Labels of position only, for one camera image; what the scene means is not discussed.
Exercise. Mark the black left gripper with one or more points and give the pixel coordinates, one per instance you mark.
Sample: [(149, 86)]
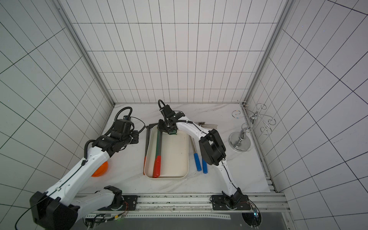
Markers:
[(135, 136)]

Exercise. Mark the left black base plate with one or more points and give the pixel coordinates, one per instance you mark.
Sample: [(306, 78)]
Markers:
[(127, 202)]

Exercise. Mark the green hoe red grip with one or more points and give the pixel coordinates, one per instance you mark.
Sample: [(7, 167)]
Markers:
[(157, 169), (172, 132)]

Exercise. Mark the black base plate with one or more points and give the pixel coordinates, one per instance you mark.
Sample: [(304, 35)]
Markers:
[(127, 202), (219, 204)]

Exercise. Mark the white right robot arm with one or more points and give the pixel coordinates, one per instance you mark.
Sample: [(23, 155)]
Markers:
[(212, 148)]

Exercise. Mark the chrome wire cup rack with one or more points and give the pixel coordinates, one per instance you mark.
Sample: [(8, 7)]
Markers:
[(239, 141)]

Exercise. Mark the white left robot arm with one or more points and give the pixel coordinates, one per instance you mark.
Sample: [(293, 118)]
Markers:
[(58, 208)]

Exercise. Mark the cream plastic storage tray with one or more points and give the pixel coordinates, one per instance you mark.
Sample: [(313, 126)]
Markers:
[(174, 155)]

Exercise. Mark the aluminium mounting rail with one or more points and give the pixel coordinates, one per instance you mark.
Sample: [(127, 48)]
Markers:
[(177, 205)]

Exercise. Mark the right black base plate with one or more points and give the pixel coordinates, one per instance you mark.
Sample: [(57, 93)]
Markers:
[(219, 204)]

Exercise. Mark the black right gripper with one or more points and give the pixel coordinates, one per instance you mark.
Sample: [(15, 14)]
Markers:
[(164, 126)]

